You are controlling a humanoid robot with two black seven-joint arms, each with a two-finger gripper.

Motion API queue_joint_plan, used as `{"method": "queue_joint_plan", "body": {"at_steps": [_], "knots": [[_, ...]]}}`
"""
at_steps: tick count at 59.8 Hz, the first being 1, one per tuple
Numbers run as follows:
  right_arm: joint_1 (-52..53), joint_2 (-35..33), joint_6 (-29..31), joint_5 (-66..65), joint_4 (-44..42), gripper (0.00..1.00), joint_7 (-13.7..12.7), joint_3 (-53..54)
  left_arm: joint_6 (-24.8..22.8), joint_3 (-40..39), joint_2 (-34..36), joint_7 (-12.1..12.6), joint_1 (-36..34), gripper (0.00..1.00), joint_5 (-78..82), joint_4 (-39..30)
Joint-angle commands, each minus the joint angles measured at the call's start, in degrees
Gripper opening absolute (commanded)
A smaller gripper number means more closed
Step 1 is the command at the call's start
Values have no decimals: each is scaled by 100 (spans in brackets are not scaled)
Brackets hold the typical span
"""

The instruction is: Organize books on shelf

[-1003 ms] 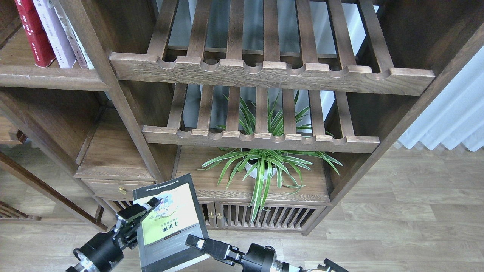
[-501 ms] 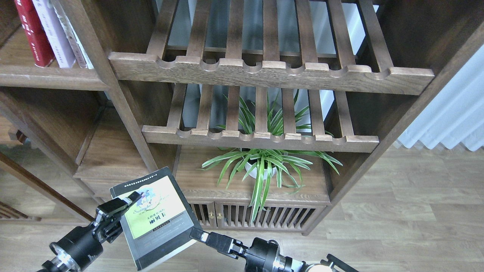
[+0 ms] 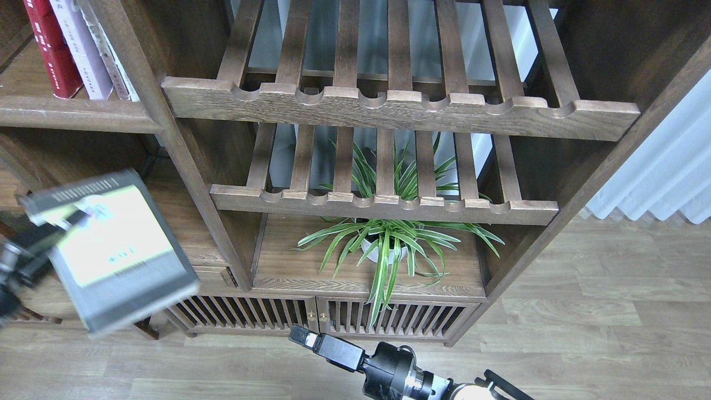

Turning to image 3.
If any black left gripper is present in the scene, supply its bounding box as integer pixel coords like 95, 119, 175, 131
1, 223, 62, 327

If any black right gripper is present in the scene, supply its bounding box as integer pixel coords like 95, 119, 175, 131
288, 325, 437, 399

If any black and green book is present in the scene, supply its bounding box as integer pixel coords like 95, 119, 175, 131
20, 169, 200, 338

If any red cover book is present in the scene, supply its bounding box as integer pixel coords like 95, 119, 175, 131
23, 1, 83, 99

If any lavender cover book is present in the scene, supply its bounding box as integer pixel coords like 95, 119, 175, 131
50, 1, 113, 101

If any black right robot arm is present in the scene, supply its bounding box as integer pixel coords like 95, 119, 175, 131
289, 326, 531, 399

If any white plant pot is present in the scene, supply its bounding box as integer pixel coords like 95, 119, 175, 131
361, 234, 409, 264

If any green spider plant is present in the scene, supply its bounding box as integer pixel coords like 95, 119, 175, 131
292, 144, 505, 328

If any dark wooden bookshelf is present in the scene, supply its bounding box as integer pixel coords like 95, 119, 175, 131
2, 1, 709, 346

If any worn standing book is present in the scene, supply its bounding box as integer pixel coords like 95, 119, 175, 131
78, 1, 140, 102

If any white curtain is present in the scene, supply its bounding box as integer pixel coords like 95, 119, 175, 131
584, 73, 710, 224

